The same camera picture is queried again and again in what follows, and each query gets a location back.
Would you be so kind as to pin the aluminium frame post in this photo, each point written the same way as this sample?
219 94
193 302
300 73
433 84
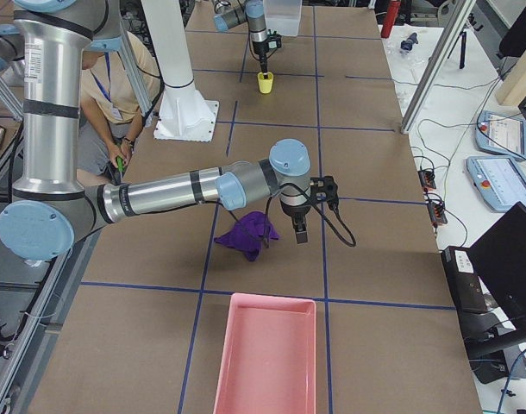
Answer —
446 41

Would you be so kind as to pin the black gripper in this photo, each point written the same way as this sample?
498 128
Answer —
260 49
295 212

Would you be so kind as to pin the red bottle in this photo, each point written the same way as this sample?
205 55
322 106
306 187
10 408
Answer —
390 18

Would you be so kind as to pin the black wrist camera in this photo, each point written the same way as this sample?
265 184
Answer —
324 189

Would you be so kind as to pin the black desktop box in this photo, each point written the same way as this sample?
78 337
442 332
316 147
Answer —
463 281

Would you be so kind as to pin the seated person beige shirt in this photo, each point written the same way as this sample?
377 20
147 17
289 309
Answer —
111 117

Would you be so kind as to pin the blue tool on desk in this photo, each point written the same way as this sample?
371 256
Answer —
407 44

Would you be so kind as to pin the upper teach pendant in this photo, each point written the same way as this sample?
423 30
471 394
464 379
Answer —
501 134

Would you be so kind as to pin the pink plastic tray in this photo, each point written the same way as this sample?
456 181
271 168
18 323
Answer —
269 356

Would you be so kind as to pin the lower teach pendant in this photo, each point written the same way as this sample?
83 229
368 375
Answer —
499 180

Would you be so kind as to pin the yellow plastic cup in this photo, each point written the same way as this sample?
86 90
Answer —
265 82

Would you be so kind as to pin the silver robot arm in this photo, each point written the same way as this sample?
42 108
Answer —
51 210
229 14

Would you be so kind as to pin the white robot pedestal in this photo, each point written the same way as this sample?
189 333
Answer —
184 114

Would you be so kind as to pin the teach pendant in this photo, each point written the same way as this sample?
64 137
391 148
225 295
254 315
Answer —
501 134
499 180

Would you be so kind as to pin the clear plastic storage box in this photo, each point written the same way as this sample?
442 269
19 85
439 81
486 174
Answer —
283 16

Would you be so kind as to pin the black computer monitor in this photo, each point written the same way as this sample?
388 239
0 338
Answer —
499 258

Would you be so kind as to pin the purple cloth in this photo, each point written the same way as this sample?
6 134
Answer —
247 235

